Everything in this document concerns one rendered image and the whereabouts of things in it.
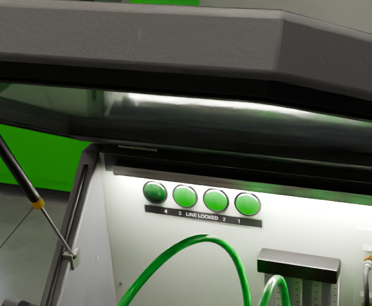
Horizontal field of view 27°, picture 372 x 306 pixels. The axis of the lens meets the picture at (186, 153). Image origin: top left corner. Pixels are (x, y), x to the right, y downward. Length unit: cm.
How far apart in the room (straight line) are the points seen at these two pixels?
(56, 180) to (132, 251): 272
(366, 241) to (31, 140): 302
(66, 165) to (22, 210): 37
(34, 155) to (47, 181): 17
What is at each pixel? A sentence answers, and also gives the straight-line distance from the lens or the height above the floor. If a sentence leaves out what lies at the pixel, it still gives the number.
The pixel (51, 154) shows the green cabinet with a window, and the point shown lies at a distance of 416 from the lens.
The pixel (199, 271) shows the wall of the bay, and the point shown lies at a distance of 150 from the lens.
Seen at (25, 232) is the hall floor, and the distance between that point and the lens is 408.
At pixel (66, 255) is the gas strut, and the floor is 132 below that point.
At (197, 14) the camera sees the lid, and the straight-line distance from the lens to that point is 41.
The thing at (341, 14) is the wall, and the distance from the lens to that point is 496.
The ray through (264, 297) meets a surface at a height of 139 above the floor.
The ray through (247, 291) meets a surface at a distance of 137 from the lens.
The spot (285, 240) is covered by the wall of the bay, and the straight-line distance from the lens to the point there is 141.
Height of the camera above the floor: 207
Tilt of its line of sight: 26 degrees down
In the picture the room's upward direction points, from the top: 3 degrees counter-clockwise
